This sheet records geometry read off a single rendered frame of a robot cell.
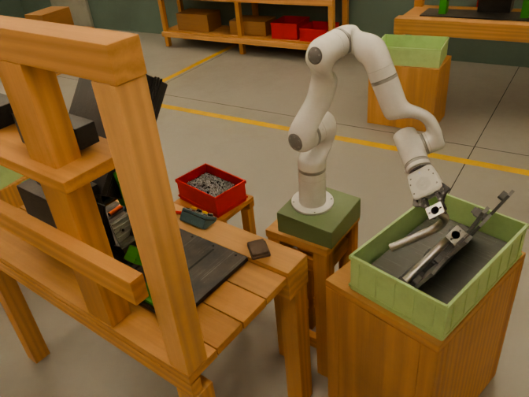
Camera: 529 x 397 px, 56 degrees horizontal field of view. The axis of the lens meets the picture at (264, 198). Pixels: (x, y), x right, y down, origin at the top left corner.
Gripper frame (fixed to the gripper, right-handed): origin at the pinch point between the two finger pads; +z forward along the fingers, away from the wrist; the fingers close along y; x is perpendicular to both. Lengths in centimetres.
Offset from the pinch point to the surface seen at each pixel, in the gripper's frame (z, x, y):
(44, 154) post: -31, -92, -74
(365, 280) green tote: 6.1, 17.1, -39.3
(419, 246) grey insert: -7, 45, -24
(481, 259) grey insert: 6, 52, -5
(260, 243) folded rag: -21, 0, -72
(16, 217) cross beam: -33, -80, -114
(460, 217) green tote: -17, 62, -7
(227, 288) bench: -3, -14, -82
